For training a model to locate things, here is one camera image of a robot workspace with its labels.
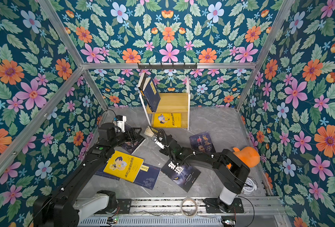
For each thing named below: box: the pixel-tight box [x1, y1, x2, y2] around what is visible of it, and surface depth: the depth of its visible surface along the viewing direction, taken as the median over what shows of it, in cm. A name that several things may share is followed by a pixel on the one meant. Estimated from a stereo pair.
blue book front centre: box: [134, 163, 162, 191], surface depth 84 cm
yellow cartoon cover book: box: [103, 150, 145, 183], surface depth 87 cm
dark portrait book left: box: [121, 134, 146, 155], surface depth 97 cm
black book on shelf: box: [137, 72, 154, 113], surface depth 80 cm
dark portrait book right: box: [188, 130, 217, 153], surface depth 100 cm
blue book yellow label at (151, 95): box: [140, 77, 161, 113], surface depth 85 cm
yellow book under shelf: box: [153, 113, 182, 128], surface depth 108 cm
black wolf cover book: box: [161, 160, 202, 193], surface depth 85 cm
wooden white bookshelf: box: [138, 75, 191, 131], surface depth 104 cm
